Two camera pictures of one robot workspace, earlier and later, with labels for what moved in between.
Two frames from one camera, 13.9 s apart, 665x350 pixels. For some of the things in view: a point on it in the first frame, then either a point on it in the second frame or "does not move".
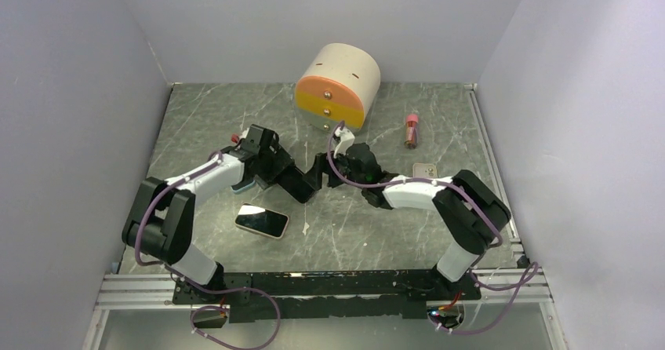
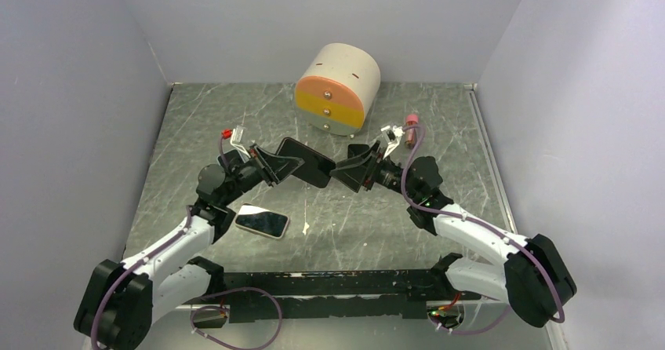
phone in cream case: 261,220 does not move
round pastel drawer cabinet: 342,85 does not move
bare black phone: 295,184 -> 316,169
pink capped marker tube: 412,129 does not move
